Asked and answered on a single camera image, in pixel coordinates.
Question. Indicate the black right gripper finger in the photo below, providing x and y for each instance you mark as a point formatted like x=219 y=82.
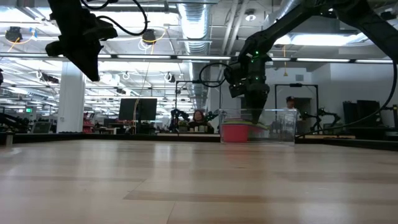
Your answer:
x=252 y=102
x=262 y=99

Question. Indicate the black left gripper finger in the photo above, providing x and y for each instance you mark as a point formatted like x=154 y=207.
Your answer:
x=88 y=62

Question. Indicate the red measuring cup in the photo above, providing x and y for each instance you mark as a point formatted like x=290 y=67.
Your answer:
x=234 y=133

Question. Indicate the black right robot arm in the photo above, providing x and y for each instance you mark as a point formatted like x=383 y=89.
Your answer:
x=280 y=25

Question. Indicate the black background robot arm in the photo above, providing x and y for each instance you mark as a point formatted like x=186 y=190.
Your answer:
x=175 y=115
x=321 y=112

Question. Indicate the clear plastic basket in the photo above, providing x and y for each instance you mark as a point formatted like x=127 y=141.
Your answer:
x=280 y=137

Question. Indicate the person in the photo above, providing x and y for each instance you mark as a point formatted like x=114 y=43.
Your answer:
x=199 y=116
x=290 y=101

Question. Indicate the white building column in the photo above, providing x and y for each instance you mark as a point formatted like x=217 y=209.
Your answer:
x=71 y=109

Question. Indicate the black overhead light bar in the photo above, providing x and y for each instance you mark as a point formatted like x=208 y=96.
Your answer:
x=202 y=58

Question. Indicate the black computer monitor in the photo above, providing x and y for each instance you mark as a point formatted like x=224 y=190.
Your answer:
x=146 y=109

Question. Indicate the green exit sign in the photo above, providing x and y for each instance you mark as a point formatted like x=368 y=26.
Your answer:
x=29 y=110

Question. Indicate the black equipment rack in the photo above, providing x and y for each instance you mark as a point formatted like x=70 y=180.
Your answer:
x=362 y=113

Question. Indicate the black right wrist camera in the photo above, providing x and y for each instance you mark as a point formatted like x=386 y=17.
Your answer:
x=237 y=91

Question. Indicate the black metal frame stand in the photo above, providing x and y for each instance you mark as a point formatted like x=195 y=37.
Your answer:
x=192 y=81
x=295 y=85

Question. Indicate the black ceiling-mounted camera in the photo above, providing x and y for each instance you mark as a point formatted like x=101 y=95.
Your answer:
x=149 y=36
x=14 y=34

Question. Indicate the silver ventilation duct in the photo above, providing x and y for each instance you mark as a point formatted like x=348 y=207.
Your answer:
x=286 y=4
x=194 y=25

